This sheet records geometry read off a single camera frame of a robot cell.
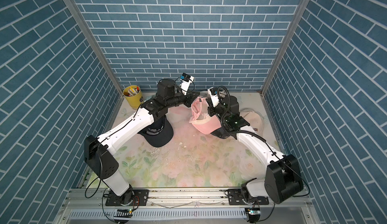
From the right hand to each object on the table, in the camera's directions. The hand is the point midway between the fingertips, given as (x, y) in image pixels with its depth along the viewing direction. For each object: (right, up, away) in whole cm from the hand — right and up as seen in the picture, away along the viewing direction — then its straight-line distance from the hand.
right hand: (210, 98), depth 80 cm
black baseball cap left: (-31, -22, +16) cm, 41 cm away
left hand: (-4, +2, -6) cm, 7 cm away
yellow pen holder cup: (-51, +3, +22) cm, 56 cm away
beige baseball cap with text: (+28, -12, +14) cm, 34 cm away
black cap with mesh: (+7, -21, +14) cm, 27 cm away
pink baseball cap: (-5, -12, +9) cm, 16 cm away
